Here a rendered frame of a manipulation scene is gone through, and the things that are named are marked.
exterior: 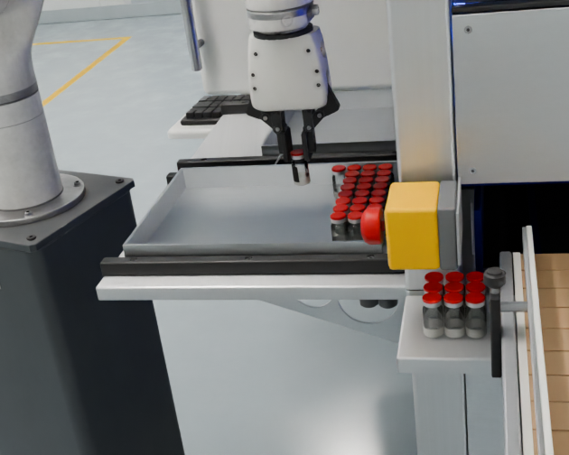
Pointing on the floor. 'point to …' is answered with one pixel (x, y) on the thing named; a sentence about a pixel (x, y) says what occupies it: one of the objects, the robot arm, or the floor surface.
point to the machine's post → (428, 70)
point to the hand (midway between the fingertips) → (296, 143)
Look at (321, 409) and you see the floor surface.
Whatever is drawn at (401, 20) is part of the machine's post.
